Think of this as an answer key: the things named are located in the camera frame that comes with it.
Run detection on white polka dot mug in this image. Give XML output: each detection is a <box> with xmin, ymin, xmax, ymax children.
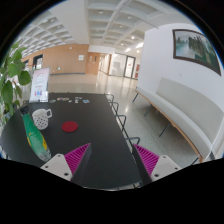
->
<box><xmin>32</xmin><ymin>109</ymin><xmax>52</xmax><ymax>130</ymax></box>

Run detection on red round coaster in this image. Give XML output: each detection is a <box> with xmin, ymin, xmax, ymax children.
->
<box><xmin>62</xmin><ymin>121</ymin><xmax>78</xmax><ymax>133</ymax></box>

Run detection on small card items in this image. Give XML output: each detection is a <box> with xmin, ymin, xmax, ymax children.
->
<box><xmin>75</xmin><ymin>97</ymin><xmax>90</xmax><ymax>103</ymax></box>

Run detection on green leafy potted plant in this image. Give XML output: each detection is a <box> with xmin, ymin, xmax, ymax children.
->
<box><xmin>0</xmin><ymin>42</ymin><xmax>31</xmax><ymax>123</ymax></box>

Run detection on white standing sign board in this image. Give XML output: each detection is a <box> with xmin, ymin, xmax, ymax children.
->
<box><xmin>29</xmin><ymin>68</ymin><xmax>50</xmax><ymax>102</ymax></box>

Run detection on framed landscape painting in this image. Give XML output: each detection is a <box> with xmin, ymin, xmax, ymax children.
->
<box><xmin>172</xmin><ymin>29</ymin><xmax>221</xmax><ymax>75</ymax></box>

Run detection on small badge on table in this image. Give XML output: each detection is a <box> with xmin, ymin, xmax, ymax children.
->
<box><xmin>57</xmin><ymin>97</ymin><xmax>67</xmax><ymax>101</ymax></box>

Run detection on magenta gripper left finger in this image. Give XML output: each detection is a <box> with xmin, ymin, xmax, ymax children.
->
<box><xmin>42</xmin><ymin>143</ymin><xmax>92</xmax><ymax>185</ymax></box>

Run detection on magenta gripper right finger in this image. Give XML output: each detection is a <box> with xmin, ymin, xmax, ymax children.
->
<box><xmin>132</xmin><ymin>144</ymin><xmax>181</xmax><ymax>186</ymax></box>

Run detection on long white bench sofa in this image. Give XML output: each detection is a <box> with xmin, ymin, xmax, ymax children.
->
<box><xmin>136</xmin><ymin>78</ymin><xmax>224</xmax><ymax>161</ymax></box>

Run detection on green plastic water bottle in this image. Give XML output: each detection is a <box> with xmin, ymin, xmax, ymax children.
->
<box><xmin>20</xmin><ymin>105</ymin><xmax>51</xmax><ymax>162</ymax></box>

